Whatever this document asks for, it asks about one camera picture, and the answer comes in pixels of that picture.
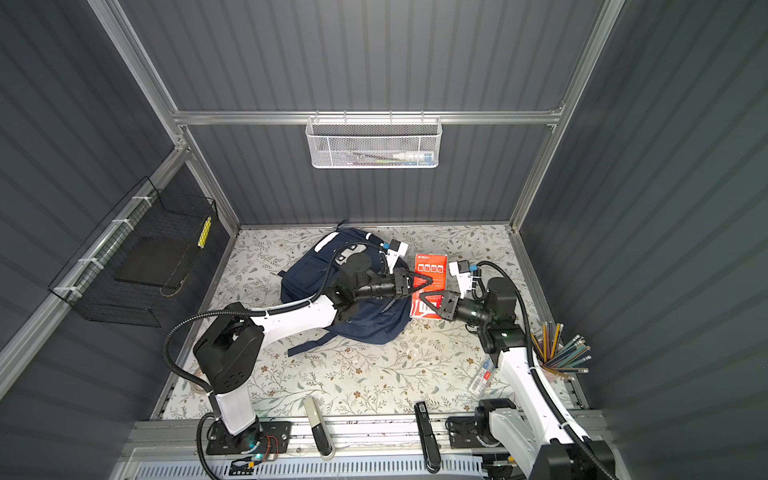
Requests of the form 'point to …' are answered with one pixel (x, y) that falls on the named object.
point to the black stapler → (430, 446)
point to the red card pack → (434, 266)
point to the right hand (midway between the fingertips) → (426, 302)
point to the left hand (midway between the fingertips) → (435, 282)
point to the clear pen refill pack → (483, 380)
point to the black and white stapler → (325, 445)
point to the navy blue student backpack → (314, 274)
